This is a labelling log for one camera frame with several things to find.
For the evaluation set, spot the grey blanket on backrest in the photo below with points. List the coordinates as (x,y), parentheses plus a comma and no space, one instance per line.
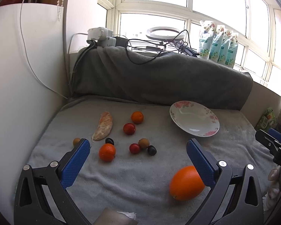
(119,73)

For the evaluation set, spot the dark plum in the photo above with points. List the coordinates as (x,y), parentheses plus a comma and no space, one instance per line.
(109,141)
(151,150)

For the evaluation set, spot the white power strip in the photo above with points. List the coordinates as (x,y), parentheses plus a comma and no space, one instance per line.
(103,37)

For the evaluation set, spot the teal refill pouch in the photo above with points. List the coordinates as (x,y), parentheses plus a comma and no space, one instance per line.
(224,47)
(207,33)
(232,50)
(216,43)

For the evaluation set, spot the mandarin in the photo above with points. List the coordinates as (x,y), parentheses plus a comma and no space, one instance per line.
(107,152)
(137,117)

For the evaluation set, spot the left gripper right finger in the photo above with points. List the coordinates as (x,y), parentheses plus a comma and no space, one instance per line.
(235,194)

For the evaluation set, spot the floral white plate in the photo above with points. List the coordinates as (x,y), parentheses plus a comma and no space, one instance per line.
(194,118)

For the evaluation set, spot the right hand white glove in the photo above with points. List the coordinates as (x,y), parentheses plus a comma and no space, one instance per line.
(271,197)

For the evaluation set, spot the white ring light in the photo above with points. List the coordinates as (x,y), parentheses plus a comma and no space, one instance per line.
(165,34)

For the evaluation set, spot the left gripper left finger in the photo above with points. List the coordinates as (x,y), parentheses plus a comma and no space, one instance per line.
(30,203)

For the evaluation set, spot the light grey seat cover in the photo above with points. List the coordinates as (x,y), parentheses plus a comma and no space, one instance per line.
(133,183)

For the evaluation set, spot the larger red cherry tomato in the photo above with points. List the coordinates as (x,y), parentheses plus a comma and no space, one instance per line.
(129,128)

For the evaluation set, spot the white window frame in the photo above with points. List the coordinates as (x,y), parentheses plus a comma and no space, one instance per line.
(257,22)

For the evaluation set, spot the green snack bag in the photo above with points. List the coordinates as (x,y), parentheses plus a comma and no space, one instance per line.
(267,120)

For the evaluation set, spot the smaller red cherry tomato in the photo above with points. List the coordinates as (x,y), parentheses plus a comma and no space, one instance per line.
(134,148)

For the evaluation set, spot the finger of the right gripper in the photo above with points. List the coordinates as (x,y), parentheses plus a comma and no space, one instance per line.
(275,134)
(268,141)

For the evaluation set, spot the large orange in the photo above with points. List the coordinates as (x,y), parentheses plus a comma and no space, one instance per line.
(186,184)

